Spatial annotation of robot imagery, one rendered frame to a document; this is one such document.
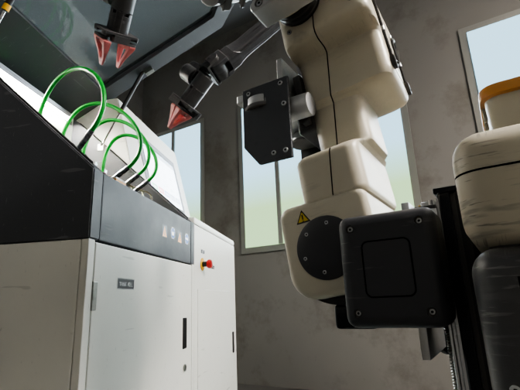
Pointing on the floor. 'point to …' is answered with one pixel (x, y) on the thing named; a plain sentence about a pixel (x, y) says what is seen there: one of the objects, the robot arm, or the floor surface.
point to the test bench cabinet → (49, 314)
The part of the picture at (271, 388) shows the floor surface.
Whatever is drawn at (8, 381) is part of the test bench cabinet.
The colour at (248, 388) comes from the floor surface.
